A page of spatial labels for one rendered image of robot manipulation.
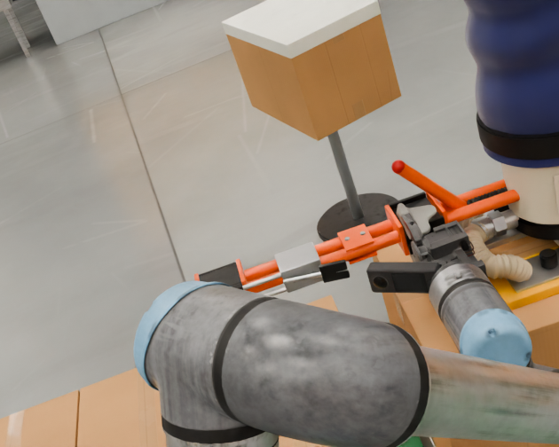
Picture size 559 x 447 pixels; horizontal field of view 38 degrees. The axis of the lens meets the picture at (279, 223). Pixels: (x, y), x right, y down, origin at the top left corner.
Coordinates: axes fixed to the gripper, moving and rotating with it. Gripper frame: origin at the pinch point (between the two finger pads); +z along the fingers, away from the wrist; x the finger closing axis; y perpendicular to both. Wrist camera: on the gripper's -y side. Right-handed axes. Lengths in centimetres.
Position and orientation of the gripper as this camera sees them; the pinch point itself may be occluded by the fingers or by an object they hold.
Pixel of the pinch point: (402, 227)
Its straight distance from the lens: 140.9
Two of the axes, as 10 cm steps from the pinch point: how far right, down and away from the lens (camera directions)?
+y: 9.4, -3.5, -0.1
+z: -1.7, -4.7, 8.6
